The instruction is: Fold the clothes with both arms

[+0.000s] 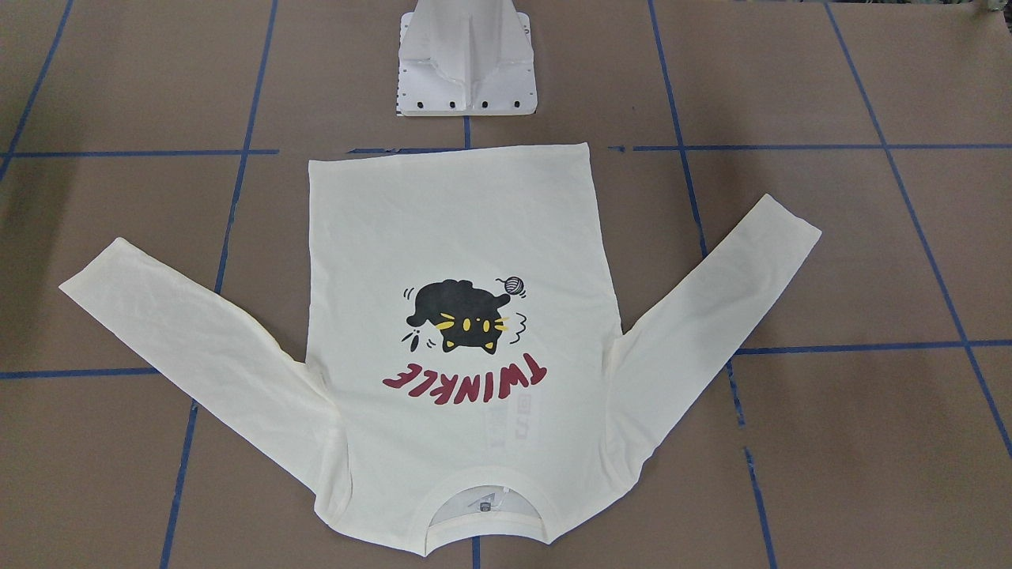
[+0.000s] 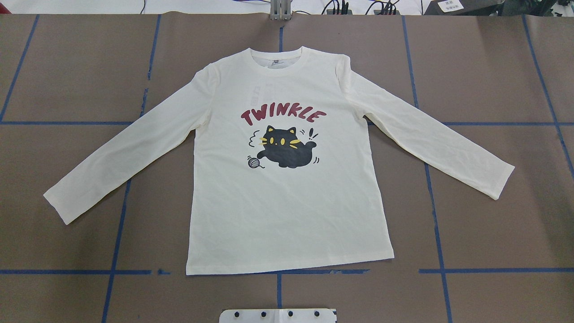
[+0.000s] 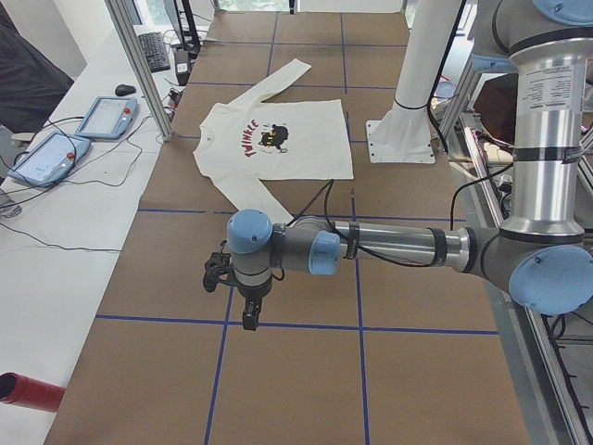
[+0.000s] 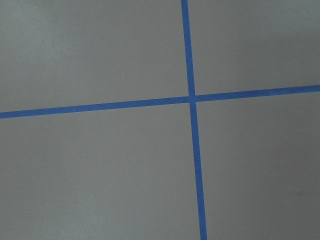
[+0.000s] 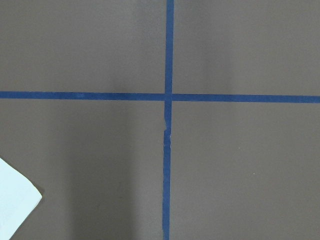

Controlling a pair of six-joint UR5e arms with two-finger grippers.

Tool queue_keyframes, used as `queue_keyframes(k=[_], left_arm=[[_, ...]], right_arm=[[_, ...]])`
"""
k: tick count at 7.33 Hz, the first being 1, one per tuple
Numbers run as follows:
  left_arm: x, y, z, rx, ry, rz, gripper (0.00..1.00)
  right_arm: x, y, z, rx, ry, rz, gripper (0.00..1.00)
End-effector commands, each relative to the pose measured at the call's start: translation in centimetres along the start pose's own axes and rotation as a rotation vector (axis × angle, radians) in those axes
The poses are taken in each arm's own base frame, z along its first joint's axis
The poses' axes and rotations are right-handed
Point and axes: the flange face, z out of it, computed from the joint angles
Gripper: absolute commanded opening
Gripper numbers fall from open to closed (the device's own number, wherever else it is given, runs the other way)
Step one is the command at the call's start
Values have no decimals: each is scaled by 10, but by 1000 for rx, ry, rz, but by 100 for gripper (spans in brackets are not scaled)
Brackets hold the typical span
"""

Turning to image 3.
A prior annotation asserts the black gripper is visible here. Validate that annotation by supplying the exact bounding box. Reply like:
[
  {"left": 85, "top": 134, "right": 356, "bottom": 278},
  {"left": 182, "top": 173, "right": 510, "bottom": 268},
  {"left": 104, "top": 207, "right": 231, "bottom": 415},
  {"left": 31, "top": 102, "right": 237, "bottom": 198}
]
[{"left": 237, "top": 273, "right": 272, "bottom": 330}]

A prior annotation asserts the cream long-sleeve cat shirt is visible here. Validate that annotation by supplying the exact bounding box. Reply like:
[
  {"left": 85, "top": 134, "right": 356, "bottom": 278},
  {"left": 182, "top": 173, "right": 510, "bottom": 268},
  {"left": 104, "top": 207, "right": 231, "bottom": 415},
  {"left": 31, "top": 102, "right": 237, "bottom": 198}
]
[{"left": 194, "top": 59, "right": 354, "bottom": 223}]

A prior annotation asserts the white central support column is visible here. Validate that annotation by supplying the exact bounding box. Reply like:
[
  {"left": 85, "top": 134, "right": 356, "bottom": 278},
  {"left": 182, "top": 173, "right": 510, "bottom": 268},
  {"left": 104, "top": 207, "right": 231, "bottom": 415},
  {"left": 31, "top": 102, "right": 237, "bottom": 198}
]
[{"left": 366, "top": 0, "right": 465, "bottom": 164}]

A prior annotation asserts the far blue teach pendant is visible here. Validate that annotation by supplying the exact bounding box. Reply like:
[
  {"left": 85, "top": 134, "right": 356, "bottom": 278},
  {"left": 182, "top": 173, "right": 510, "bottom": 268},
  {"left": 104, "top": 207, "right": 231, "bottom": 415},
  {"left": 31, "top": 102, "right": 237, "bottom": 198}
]
[{"left": 75, "top": 96, "right": 138, "bottom": 140}]

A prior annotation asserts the blue teach pendant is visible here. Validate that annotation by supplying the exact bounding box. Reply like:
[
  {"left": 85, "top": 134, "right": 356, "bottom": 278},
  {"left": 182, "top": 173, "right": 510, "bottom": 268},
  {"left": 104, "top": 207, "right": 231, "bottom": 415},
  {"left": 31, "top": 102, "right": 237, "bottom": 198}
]
[
  {"left": 8, "top": 131, "right": 91, "bottom": 187},
  {"left": 75, "top": 96, "right": 138, "bottom": 140}
]

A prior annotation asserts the red cylinder tube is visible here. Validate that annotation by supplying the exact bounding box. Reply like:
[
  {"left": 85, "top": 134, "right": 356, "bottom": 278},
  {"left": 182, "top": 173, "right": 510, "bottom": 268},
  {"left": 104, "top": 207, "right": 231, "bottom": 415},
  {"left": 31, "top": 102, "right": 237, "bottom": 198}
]
[{"left": 1, "top": 372, "right": 65, "bottom": 413}]

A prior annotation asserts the near blue teach pendant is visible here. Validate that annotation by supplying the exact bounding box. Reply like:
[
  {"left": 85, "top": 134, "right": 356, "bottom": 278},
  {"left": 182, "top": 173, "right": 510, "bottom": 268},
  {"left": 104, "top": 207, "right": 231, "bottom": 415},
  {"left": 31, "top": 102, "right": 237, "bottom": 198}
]
[{"left": 8, "top": 131, "right": 91, "bottom": 187}]

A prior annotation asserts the black computer mouse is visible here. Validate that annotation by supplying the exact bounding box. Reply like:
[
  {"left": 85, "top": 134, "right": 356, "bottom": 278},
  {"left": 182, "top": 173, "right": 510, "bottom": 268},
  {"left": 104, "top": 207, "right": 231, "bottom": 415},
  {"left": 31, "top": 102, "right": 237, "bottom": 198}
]
[{"left": 115, "top": 83, "right": 136, "bottom": 96}]

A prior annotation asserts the black keyboard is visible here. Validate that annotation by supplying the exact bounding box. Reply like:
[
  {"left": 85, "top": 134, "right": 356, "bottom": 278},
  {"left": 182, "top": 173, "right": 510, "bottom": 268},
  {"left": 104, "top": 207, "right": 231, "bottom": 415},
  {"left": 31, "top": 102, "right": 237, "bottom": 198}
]
[{"left": 137, "top": 32, "right": 170, "bottom": 72}]

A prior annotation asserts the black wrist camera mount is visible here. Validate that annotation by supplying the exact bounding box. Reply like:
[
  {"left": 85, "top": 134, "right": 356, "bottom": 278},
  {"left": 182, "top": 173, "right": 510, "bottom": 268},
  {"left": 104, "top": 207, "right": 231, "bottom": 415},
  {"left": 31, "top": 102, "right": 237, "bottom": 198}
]
[{"left": 203, "top": 240, "right": 238, "bottom": 293}]

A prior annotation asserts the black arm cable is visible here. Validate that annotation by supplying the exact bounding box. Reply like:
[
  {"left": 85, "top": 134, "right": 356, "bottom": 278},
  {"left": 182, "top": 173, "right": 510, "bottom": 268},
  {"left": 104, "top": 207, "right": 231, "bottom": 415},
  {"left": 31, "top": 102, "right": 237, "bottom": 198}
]
[{"left": 291, "top": 179, "right": 511, "bottom": 270}]

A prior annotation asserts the aluminium frame post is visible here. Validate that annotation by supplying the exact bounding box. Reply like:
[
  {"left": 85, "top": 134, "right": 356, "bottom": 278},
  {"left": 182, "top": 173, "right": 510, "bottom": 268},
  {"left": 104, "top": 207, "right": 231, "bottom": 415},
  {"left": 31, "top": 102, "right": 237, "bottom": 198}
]
[{"left": 105, "top": 0, "right": 173, "bottom": 142}]

